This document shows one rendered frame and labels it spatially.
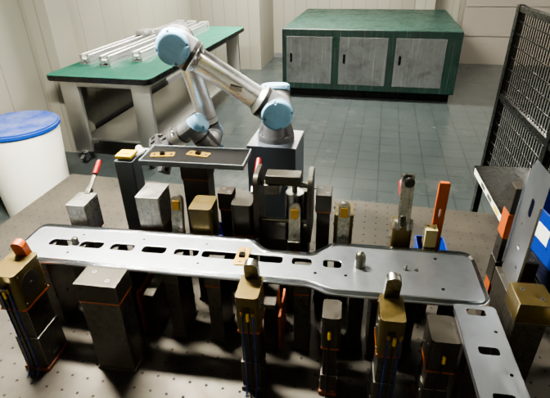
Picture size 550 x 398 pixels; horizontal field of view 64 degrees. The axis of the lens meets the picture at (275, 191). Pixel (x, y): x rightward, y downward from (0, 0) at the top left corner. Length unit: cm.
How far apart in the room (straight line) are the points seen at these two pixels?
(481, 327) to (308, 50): 513
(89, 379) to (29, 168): 232
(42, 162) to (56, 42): 141
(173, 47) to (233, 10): 607
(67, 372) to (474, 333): 114
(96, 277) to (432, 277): 91
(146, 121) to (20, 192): 118
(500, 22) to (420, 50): 265
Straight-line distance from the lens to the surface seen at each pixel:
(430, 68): 601
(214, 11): 771
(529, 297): 123
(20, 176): 363
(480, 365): 111
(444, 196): 136
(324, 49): 597
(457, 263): 137
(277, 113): 159
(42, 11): 461
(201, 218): 142
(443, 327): 119
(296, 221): 137
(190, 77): 174
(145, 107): 407
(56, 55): 464
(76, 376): 152
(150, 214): 148
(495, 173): 187
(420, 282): 127
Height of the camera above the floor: 180
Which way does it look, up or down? 29 degrees down
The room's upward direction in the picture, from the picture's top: 1 degrees counter-clockwise
